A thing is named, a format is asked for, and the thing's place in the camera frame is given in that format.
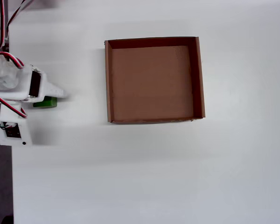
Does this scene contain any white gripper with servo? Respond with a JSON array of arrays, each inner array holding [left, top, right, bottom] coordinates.
[[14, 64, 68, 103]]

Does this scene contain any green cube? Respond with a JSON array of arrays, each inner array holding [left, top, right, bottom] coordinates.
[[33, 96, 58, 108]]

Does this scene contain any brown cardboard box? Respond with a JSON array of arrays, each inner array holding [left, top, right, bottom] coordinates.
[[104, 36, 206, 125]]

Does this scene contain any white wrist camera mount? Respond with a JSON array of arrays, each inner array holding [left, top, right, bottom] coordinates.
[[0, 102, 33, 147]]

